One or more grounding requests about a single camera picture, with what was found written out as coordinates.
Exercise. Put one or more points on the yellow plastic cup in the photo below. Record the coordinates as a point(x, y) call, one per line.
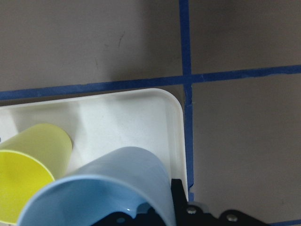
point(29, 161)

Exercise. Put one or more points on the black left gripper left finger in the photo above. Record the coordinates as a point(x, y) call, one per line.
point(145, 216)

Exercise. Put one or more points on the white plastic tray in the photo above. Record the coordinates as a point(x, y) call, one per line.
point(97, 125)

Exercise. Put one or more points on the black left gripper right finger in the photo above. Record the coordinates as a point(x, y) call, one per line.
point(188, 214)

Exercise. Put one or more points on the light blue plastic cup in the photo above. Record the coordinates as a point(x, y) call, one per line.
point(127, 180)

